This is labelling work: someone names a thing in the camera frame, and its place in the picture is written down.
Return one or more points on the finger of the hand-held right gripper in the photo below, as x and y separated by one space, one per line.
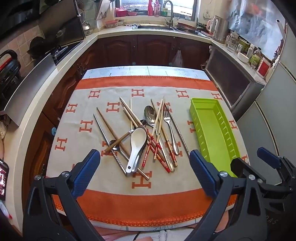
239 165
268 158

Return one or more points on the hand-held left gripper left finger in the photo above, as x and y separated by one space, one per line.
89 166

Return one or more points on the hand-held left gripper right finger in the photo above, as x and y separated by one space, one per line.
201 171

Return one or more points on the small metal spoon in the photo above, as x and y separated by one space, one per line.
143 122
115 146

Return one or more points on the green plastic tray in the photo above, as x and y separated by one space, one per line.
212 129

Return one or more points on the brown wooden chopstick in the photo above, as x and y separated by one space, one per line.
108 124
122 138

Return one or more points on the white ceramic spoon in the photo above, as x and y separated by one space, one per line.
138 141

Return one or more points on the large metal spoon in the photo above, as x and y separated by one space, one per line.
150 114

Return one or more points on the orange grey printed blanket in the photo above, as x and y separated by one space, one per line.
92 192

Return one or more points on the grey refrigerator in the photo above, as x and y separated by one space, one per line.
272 111

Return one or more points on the metal fork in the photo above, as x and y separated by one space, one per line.
167 119

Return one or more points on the grey cabinet translucent doors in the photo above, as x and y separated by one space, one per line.
226 76

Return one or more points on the red label box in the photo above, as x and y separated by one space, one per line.
263 67

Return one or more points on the stainless steel splash guard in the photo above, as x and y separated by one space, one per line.
32 90

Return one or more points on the green label bottle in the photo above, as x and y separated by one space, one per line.
255 59

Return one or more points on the white bowl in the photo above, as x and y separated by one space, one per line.
242 57

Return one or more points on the white plastic bag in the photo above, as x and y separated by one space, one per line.
177 59

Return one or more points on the black gas stove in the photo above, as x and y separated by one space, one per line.
67 51

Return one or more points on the glass jar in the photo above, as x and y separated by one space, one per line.
232 41

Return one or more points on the black red bag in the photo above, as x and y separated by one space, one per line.
9 71

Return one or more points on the white paper roll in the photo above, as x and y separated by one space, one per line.
280 29

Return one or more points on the steel teapot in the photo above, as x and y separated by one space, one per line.
86 26

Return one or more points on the red pan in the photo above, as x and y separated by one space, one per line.
186 25

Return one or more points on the steel kitchen sink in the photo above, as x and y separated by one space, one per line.
152 27

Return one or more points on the pink basin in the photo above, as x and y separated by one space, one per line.
120 12

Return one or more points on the pale cutting board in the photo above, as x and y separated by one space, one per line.
103 9

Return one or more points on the steel sink faucet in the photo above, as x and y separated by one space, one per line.
171 14

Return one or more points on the kitchen window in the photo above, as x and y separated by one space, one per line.
182 7

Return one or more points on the black range hood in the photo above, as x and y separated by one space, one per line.
23 14

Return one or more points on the pink bottle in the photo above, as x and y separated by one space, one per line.
156 9

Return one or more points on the red bottle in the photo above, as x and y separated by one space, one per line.
150 8

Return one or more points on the silver wall sheet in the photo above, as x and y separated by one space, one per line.
254 23

